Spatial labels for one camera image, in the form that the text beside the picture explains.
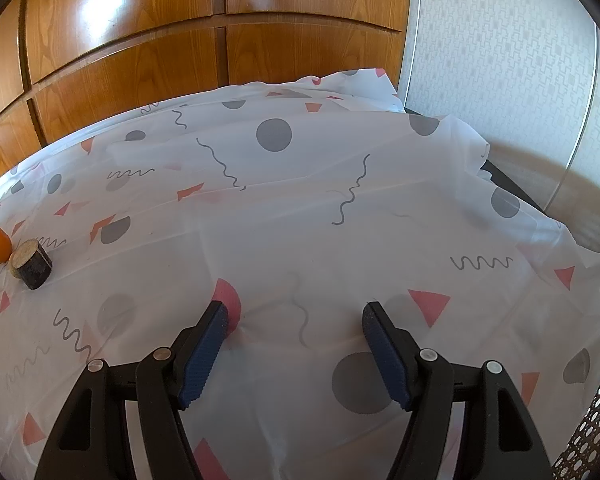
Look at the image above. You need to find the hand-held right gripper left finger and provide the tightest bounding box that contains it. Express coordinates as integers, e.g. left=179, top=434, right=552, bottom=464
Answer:
left=34, top=300, right=229, bottom=480

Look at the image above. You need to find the woven rattan chair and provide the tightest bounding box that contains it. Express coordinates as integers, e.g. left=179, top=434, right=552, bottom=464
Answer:
left=552, top=345, right=600, bottom=480

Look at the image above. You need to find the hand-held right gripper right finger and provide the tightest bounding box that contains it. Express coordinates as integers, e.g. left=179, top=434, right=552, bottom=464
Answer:
left=361, top=301, right=553, bottom=480

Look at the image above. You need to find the wooden wardrobe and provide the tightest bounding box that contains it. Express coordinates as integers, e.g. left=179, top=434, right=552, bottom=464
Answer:
left=0, top=0, right=413, bottom=191

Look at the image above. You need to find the cut wooden log piece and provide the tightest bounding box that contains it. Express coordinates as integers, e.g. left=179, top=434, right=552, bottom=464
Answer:
left=8, top=239, right=53, bottom=291

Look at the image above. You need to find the white patterned tablecloth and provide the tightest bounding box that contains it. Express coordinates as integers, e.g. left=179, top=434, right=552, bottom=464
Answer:
left=0, top=66, right=600, bottom=480

